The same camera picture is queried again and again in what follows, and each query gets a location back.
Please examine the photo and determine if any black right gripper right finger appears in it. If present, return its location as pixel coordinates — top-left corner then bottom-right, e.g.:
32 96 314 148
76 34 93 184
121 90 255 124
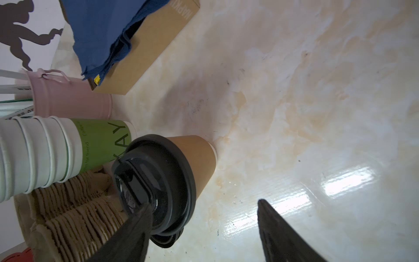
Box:
257 199 325 262

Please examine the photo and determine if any stack of paper cups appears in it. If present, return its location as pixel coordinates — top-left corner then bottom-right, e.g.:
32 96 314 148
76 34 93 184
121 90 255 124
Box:
1 116 137 202

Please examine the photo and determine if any red and white paper bag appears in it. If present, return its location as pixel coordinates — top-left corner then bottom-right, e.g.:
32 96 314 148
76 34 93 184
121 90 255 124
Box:
2 248 34 262

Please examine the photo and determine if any white paper cup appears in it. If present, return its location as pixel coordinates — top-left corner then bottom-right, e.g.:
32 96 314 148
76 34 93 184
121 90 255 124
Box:
168 135 218 198

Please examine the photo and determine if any black plastic cup lid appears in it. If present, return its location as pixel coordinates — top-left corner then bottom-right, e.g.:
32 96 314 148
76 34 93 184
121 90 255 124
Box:
112 134 196 236

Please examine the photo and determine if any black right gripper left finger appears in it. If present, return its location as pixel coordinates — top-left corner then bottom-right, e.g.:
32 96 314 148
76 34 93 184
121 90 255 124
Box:
88 204 153 262

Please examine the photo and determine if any dark blue napkin stack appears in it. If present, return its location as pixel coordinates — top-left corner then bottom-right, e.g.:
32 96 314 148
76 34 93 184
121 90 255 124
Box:
59 0 171 86

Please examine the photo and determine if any pink straw holder cup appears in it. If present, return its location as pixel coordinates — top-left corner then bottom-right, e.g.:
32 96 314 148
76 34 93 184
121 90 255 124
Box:
26 68 112 119

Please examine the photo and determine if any brown cardboard box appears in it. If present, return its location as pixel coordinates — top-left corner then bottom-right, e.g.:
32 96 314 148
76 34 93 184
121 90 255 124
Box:
89 1 200 95

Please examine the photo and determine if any brown pulp cup carrier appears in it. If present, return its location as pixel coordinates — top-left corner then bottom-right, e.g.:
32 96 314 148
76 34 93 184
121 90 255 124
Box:
14 170 127 262

